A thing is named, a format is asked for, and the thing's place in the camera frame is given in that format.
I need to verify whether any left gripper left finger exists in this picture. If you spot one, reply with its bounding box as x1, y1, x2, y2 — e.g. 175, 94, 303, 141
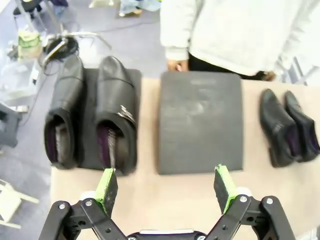
37, 167, 128, 240

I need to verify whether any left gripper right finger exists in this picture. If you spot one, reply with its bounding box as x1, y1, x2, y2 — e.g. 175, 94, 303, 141
204, 164, 296, 240

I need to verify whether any small black leather shoe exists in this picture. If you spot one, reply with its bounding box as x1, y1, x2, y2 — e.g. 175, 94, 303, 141
284, 90, 320, 163
259, 88, 304, 169

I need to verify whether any large black leather shoe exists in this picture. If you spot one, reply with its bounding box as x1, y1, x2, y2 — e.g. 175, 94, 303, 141
94, 55, 139, 176
44, 54, 85, 170

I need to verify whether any person's left forearm grey sleeve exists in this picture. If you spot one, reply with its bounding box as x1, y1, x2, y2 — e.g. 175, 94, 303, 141
249, 29, 301, 76

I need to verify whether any person's right forearm grey sleeve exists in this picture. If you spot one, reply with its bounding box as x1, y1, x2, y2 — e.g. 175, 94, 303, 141
159, 0, 193, 61

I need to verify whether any black shoe stand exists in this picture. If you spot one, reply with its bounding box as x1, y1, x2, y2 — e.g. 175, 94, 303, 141
51, 67, 143, 178
156, 70, 245, 176

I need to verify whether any person's left hand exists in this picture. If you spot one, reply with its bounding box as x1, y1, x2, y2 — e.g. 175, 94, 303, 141
258, 70, 278, 82

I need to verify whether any person's right hand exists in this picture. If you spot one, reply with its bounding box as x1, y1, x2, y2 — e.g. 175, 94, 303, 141
166, 57, 189, 73

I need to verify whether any white wooden stool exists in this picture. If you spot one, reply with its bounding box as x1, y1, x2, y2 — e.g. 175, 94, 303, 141
0, 178, 40, 230

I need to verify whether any black stool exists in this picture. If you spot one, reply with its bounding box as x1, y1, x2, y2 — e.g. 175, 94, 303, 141
0, 103, 24, 149

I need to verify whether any clear plastic storage bin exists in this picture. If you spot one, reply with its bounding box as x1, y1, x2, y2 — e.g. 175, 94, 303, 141
0, 59, 41, 109

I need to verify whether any person in grey sweatshirt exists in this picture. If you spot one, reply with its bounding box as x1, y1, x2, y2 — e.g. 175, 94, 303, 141
159, 0, 320, 79

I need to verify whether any green white snack bag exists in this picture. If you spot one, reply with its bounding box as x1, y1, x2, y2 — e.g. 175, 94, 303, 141
17, 29, 43, 60

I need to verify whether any thin floor cable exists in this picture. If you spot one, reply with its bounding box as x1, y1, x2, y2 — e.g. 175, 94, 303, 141
14, 57, 66, 131

